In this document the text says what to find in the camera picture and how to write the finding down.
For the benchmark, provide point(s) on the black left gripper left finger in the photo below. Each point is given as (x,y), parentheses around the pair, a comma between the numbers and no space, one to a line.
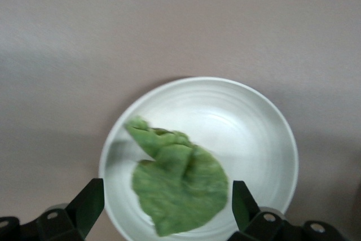
(81,212)

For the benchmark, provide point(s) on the green lettuce leaf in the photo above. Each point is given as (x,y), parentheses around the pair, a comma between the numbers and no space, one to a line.
(180,190)

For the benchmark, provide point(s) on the beige plate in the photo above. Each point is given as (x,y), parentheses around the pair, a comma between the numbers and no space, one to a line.
(239,139)

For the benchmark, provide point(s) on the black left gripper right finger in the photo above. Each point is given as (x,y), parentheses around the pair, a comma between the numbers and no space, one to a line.
(248,215)

